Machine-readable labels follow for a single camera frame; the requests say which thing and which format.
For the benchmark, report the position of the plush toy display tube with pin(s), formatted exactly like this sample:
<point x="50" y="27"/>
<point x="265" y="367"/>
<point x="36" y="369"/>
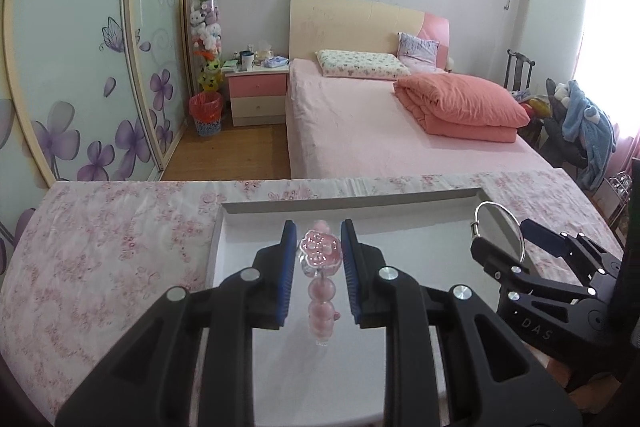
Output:
<point x="204" y="35"/>

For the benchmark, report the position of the floral pillow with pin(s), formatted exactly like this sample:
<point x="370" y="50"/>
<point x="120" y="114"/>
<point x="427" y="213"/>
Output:
<point x="360" y="65"/>

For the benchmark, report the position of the blue plush robe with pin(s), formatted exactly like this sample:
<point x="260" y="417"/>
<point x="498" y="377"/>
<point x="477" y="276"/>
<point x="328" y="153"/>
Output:
<point x="585" y="122"/>

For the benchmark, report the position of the dark wooden chair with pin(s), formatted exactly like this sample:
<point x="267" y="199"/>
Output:
<point x="519" y="71"/>

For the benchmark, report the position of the red lined trash basket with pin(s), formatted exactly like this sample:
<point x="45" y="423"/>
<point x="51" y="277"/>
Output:
<point x="206" y="109"/>

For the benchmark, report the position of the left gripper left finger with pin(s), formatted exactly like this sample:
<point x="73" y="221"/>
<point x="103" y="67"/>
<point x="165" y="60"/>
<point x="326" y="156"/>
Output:
<point x="190" y="350"/>

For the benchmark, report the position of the pink floral tablecloth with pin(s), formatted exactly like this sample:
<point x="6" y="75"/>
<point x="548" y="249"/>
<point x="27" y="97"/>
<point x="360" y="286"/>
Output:
<point x="95" y="255"/>

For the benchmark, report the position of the floral sliding wardrobe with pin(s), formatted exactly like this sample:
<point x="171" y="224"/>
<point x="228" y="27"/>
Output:
<point x="91" y="91"/>

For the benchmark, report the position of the silver bangle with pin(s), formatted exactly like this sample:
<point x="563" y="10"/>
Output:
<point x="499" y="226"/>

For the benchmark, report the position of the folded coral quilt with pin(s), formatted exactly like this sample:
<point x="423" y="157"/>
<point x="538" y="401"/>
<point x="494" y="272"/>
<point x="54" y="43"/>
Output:
<point x="461" y="107"/>

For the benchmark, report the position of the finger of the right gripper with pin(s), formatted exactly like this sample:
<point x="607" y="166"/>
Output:
<point x="547" y="239"/>
<point x="492" y="259"/>

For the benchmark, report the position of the pink curtain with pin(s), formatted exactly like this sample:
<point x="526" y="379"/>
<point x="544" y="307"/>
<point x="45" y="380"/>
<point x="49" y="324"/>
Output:
<point x="607" y="69"/>

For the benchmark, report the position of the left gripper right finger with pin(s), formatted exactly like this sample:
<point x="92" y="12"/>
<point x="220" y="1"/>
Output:
<point x="447" y="350"/>

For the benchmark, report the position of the bed with pink sheet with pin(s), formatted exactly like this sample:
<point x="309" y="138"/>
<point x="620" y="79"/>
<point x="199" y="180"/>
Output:
<point x="357" y="128"/>

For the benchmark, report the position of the purple patterned pillow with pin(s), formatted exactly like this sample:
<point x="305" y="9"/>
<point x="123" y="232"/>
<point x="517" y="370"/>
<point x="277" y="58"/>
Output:
<point x="423" y="50"/>

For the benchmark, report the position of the pink white nightstand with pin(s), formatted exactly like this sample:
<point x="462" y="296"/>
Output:
<point x="257" y="97"/>

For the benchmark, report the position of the yellow plush toy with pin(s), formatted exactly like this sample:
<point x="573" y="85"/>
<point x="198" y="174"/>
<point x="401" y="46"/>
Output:
<point x="211" y="76"/>

